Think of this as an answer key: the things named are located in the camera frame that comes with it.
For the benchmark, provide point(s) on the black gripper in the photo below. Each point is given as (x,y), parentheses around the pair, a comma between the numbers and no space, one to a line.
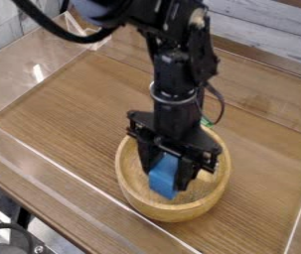
(170,130)

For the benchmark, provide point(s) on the blue rectangular block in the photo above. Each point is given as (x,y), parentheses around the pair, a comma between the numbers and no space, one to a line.
(162,177)

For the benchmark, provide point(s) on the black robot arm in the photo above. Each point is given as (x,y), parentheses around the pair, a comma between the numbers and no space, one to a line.
(176,29)

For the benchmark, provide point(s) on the brown wooden bowl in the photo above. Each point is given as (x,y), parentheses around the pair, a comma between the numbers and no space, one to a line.
(190,203)

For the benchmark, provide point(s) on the green white marker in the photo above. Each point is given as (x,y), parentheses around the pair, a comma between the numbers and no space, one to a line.
(205,121)

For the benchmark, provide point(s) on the clear acrylic tray wall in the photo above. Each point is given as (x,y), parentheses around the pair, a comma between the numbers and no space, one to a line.
(94,220)

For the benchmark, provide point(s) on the metal table bracket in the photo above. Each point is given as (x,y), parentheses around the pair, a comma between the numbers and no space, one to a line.
(36,246)

